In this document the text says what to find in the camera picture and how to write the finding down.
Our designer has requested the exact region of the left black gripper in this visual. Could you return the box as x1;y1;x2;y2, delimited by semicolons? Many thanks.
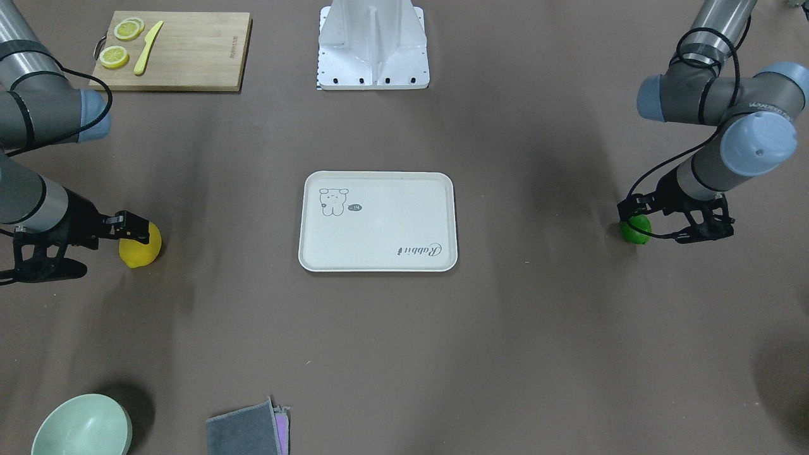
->
617;169;712;222

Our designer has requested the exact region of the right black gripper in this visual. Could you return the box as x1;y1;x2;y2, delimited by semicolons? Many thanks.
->
58;189;150;250

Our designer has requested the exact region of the green lime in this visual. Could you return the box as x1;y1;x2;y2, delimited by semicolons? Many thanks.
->
619;215;652;245

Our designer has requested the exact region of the yellow lemon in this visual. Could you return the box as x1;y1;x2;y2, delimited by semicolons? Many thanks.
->
118;222;162;269

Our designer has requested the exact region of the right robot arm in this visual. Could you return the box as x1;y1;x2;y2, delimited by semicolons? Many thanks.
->
2;1;150;250

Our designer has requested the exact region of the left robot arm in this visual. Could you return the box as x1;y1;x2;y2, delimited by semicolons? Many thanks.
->
617;1;807;236

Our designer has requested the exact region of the white rabbit print tray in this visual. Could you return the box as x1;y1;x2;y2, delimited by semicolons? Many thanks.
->
298;171;458;272

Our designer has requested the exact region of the yellow plastic knife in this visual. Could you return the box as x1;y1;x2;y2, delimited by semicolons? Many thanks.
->
133;20;164;76

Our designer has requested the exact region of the lemon slice front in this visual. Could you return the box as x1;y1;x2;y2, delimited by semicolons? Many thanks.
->
97;45;130;70

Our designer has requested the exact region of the lemon slice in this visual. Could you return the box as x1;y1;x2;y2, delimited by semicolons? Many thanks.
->
113;17;145;42
97;45;130;70

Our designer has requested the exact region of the bamboo cutting board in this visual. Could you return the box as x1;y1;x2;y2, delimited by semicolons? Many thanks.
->
93;11;252;92

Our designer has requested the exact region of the lemon slice back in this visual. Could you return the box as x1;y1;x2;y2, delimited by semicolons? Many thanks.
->
113;17;145;42

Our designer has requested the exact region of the mint green bowl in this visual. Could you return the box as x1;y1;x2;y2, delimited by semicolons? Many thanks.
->
30;394;133;454

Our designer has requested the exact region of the grey folded cloth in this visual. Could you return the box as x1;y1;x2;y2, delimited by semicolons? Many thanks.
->
205;399;281;454

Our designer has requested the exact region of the purple cloth underneath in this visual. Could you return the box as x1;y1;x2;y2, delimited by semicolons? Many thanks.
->
272;407;291;455

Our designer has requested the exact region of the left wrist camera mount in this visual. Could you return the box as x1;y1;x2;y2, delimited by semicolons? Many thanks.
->
673;193;736;244

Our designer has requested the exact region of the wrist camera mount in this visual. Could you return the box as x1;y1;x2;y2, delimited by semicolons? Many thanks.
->
673;193;736;244
1;227;88;286

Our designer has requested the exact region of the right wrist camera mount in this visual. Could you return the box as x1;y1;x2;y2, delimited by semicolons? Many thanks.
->
1;227;88;286

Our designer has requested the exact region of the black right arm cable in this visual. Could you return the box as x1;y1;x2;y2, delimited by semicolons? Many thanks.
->
0;54;114;159

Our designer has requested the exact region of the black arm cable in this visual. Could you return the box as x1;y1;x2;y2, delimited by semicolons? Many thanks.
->
0;54;114;159
626;16;753;240

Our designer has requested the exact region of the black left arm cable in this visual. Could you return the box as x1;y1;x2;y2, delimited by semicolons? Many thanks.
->
626;16;753;240

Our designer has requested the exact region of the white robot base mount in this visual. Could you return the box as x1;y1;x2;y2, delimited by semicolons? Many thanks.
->
316;1;430;90

